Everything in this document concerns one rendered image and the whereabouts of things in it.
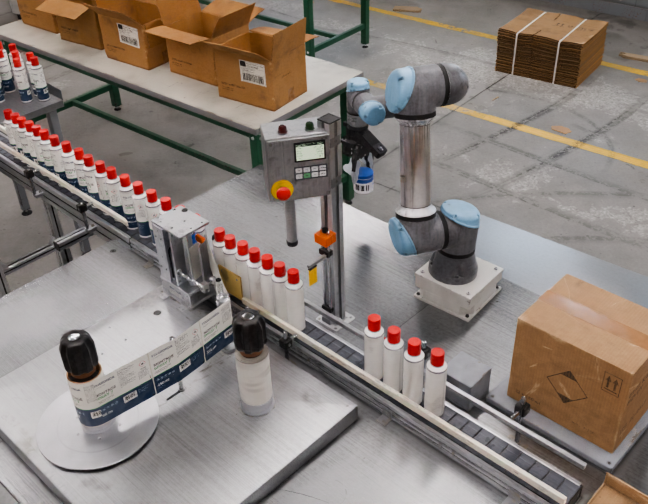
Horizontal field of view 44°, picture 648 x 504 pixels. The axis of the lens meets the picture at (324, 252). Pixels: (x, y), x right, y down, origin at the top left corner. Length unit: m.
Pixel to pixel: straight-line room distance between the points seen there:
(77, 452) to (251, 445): 0.42
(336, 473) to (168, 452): 0.41
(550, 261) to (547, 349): 0.74
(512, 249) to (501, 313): 0.34
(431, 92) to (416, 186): 0.26
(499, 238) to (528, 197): 1.86
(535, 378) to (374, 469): 0.47
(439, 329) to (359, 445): 0.50
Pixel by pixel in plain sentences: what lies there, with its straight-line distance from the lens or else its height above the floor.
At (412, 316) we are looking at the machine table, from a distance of 2.44.
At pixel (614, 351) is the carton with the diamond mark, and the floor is 1.12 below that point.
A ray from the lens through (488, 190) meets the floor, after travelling 4.68.
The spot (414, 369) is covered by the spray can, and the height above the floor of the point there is 1.02.
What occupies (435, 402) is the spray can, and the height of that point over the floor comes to 0.94.
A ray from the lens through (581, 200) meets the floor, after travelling 4.69.
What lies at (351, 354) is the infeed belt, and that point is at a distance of 2.24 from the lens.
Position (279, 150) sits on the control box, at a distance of 2.04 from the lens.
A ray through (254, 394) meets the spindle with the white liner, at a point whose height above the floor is 0.96.
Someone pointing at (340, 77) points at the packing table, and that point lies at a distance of 4.11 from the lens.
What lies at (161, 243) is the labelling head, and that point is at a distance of 2.38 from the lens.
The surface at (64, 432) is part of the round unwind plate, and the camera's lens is 2.15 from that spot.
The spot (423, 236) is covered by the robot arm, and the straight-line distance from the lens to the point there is 2.28.
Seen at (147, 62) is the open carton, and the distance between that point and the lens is 4.35.
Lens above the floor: 2.40
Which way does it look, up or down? 36 degrees down
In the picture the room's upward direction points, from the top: 2 degrees counter-clockwise
